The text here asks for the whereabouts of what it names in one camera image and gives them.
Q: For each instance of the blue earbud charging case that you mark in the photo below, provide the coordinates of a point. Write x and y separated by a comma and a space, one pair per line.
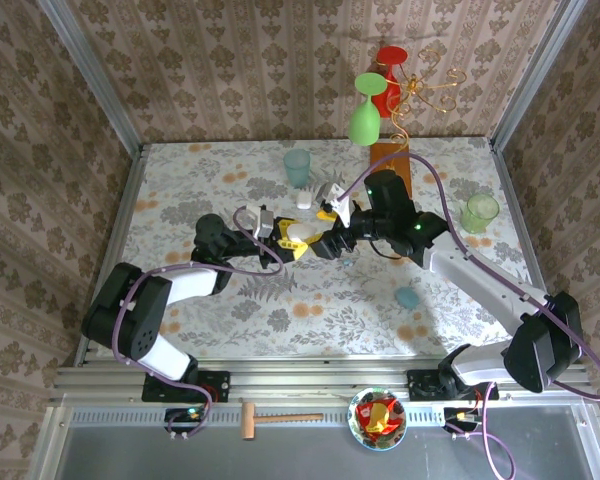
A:
406, 298

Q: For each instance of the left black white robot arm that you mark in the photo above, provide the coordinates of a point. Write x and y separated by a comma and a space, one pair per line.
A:
130, 325

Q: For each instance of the blue plastic tumbler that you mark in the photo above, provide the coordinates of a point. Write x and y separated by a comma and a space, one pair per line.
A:
296, 170

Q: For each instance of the floral tablecloth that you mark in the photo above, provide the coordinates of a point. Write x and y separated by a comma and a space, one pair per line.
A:
330, 320

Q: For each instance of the green plastic cup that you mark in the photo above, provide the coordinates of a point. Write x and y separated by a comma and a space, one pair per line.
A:
480, 215

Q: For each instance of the green plastic wine glass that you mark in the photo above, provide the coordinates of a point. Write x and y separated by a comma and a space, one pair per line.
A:
364, 125

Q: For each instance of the red plastic wine glass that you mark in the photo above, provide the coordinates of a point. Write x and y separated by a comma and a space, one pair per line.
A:
392, 56

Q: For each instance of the red snack packet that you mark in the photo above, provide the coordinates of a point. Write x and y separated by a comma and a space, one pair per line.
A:
366, 411

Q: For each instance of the wooden mallet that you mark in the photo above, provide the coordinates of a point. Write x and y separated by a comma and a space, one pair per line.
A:
249, 420

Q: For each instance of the yellow snack packet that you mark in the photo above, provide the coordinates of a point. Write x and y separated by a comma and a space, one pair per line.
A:
377, 417

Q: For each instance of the patterned bowl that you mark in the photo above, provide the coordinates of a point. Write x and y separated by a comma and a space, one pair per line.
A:
360, 436

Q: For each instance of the aluminium side rail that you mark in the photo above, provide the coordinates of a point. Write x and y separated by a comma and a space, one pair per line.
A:
511, 200
112, 250

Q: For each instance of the aluminium cross rail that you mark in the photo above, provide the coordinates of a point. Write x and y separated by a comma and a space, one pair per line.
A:
305, 382

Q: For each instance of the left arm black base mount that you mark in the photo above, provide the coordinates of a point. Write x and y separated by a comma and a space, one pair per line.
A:
220, 387

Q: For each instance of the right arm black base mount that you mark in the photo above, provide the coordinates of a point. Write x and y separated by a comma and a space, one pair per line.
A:
420, 387

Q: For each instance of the aluminium frame post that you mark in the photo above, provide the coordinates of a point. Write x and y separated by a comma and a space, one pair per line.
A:
92, 75
537, 75

